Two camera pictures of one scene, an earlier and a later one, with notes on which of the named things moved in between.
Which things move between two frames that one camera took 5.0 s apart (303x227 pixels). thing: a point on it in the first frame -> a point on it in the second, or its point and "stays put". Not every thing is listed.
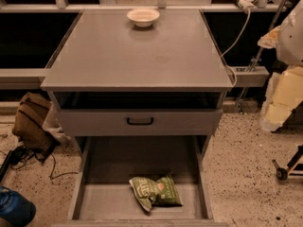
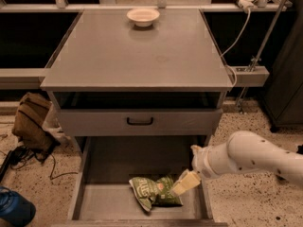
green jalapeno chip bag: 151,192 stays put
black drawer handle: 140,124 stays put
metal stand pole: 274,22 stays put
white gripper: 292,42 -> 200,162
